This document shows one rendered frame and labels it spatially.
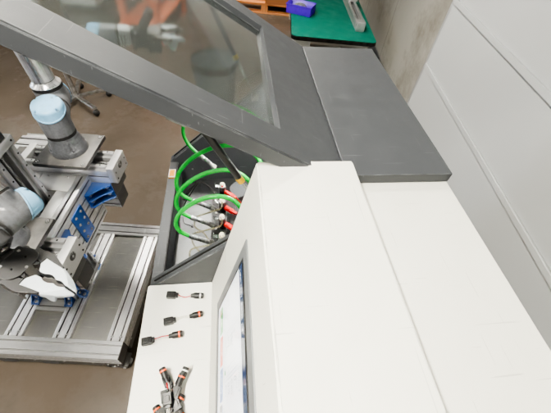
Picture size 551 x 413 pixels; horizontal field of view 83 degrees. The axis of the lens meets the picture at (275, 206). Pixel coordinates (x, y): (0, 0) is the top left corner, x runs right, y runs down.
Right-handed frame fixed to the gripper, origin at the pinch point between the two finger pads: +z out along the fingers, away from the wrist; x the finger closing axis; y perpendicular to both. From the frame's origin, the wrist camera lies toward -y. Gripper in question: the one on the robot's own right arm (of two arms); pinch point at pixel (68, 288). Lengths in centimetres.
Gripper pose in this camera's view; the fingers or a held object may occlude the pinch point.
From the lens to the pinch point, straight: 74.7
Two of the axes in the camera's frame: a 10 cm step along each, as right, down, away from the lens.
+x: -3.4, 6.6, -6.7
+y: -2.7, 6.1, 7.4
